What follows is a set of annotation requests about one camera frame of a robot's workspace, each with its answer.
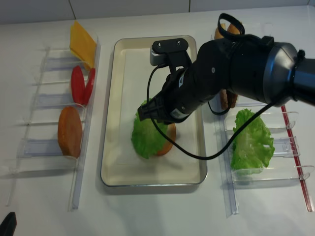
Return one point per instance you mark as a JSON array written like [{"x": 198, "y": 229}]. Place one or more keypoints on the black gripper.
[{"x": 184, "y": 91}]

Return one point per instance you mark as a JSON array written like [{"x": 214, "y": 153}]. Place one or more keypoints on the green lettuce leaf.
[
  {"x": 253, "y": 148},
  {"x": 145, "y": 138}
]

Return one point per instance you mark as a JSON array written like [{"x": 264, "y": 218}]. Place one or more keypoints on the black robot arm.
[{"x": 266, "y": 71}]

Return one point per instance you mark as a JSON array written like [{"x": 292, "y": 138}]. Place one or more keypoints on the red tomato slice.
[
  {"x": 89, "y": 86},
  {"x": 77, "y": 85}
]

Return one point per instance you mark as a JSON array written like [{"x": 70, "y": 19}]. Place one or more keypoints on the brown meat patty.
[{"x": 226, "y": 98}]

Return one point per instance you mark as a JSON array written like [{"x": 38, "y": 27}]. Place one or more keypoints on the brown bread slice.
[{"x": 70, "y": 132}]

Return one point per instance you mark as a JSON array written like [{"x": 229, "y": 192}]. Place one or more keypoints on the yellow cheese slice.
[{"x": 82, "y": 45}]

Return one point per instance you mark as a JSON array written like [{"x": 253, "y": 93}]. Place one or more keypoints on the green lettuce leaf in rack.
[{"x": 253, "y": 148}]

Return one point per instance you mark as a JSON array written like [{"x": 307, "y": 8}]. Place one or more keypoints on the bread slice back right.
[{"x": 231, "y": 29}]

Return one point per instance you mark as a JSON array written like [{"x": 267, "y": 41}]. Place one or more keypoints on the cream metal tray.
[{"x": 132, "y": 80}]

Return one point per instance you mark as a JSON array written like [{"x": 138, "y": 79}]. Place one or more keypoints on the clear acrylic left rack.
[{"x": 38, "y": 151}]

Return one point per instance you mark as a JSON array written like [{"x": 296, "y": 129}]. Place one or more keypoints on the clear acrylic rack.
[
  {"x": 285, "y": 167},
  {"x": 38, "y": 151}
]

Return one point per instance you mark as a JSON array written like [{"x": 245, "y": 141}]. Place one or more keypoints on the clear acrylic right rack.
[{"x": 285, "y": 167}]

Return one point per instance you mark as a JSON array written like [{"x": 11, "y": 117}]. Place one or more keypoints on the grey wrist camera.
[{"x": 171, "y": 52}]

